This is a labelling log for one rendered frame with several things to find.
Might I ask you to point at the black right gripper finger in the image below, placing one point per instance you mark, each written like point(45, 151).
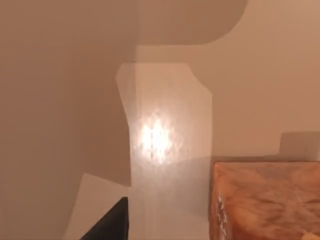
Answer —
point(112, 222)

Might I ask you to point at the orange marbled block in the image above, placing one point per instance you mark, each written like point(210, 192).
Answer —
point(265, 200)

